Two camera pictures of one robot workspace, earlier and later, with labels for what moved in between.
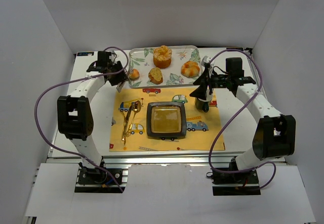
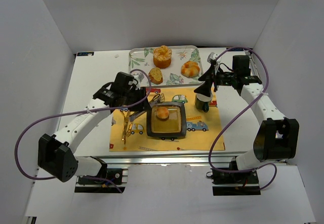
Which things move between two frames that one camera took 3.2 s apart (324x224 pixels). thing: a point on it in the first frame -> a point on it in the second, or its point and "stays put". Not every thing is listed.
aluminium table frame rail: (169, 160) stays put
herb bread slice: (155, 76) stays put
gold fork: (126, 121) stays put
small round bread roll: (134, 74) -> (162, 112)
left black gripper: (117, 75) -> (141, 100)
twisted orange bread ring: (190, 69) stays put
